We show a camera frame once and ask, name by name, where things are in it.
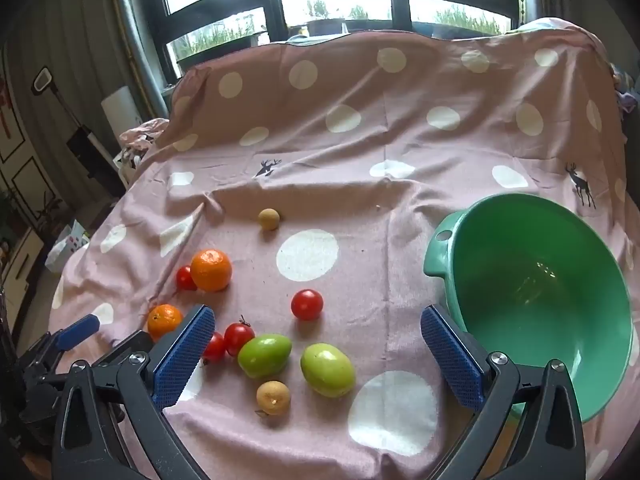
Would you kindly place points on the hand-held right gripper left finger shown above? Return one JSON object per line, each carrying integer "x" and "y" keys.
{"x": 181, "y": 357}

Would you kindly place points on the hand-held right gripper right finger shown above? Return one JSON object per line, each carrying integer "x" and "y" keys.
{"x": 450, "y": 360}

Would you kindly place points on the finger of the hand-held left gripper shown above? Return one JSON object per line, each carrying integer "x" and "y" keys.
{"x": 127, "y": 344}
{"x": 75, "y": 332}

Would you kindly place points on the red cherry tomato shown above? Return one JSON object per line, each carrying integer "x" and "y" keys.
{"x": 216, "y": 347}
{"x": 306, "y": 304}
{"x": 184, "y": 279}
{"x": 238, "y": 338}

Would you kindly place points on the small orange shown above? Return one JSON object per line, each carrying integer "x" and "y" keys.
{"x": 164, "y": 320}

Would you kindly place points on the green jujube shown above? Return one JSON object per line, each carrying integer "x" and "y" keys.
{"x": 327, "y": 370}
{"x": 264, "y": 356}

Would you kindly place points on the large orange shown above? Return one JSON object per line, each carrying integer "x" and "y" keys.
{"x": 211, "y": 270}

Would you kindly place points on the green plastic basin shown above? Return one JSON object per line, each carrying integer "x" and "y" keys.
{"x": 525, "y": 285}

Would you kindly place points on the paper bag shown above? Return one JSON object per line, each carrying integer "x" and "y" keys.
{"x": 70, "y": 245}

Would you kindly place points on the black box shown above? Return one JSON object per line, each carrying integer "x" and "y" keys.
{"x": 90, "y": 152}

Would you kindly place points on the crumpled pink cloth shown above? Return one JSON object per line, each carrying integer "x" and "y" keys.
{"x": 142, "y": 135}

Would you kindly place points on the pink polka dot blanket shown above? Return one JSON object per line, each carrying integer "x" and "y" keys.
{"x": 350, "y": 160}

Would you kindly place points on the white board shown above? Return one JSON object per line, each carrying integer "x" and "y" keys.
{"x": 122, "y": 107}

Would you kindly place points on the grey pipe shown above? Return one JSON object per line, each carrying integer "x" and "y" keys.
{"x": 135, "y": 45}

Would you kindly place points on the colourful cloth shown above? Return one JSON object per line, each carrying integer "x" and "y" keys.
{"x": 625, "y": 90}

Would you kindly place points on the dark planter box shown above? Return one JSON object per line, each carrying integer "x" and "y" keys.
{"x": 325, "y": 26}
{"x": 367, "y": 25}

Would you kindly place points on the pale cloth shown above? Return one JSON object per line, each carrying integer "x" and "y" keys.
{"x": 550, "y": 23}

